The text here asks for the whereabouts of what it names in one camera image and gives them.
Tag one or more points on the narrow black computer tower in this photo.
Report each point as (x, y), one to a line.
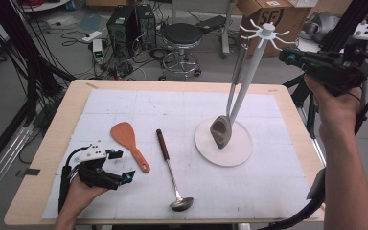
(147, 25)

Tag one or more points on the black tape strip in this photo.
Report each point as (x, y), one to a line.
(32, 172)

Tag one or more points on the black flat case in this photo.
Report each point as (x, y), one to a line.
(211, 23)

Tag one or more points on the person's left hand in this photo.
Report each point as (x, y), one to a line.
(80, 198)

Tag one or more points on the large black computer tower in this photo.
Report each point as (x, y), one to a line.
(121, 28)

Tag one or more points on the white foam mat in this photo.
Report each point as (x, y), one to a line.
(172, 102)

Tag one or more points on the white keyboard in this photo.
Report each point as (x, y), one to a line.
(302, 2)

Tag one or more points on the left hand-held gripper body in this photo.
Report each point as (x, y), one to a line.
(96, 175)

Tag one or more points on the aluminium rail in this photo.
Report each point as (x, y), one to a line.
(314, 147)
(6, 156)

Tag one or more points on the person's right hand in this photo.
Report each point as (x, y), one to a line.
(335, 108)

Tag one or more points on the white power strip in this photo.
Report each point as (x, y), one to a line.
(92, 36)

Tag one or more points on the white round table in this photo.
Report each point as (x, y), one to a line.
(41, 4)

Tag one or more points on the grey bag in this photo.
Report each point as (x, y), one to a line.
(319, 25)

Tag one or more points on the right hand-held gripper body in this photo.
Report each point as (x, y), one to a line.
(332, 70)

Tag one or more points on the grey desk leg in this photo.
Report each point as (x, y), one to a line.
(226, 32)

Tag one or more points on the white utensil rack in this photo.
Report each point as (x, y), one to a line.
(223, 156)

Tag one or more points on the black round stool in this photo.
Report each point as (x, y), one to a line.
(182, 33)

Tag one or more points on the wooden rice spatula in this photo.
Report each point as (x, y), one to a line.
(123, 134)

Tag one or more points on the cardboard box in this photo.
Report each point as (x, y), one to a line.
(290, 14)

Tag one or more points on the white device with green display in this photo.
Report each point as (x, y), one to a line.
(97, 48)

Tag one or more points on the steel turner spatula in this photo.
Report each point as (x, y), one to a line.
(221, 131)

